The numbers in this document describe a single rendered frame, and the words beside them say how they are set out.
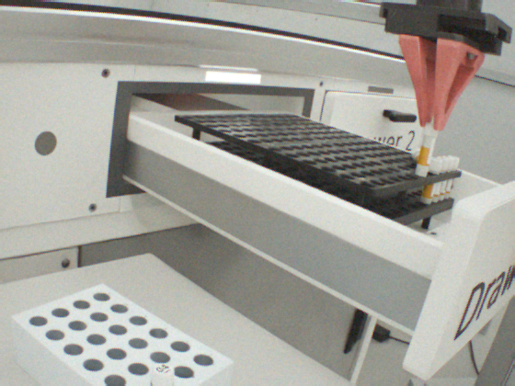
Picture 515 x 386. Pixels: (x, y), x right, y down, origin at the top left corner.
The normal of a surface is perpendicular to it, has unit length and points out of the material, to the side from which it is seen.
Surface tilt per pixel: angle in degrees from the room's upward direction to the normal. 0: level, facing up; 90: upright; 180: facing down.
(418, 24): 89
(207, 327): 0
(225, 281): 90
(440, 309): 90
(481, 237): 90
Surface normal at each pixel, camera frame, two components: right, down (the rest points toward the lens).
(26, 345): -0.55, 0.16
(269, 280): 0.71, 0.33
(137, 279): 0.17, -0.94
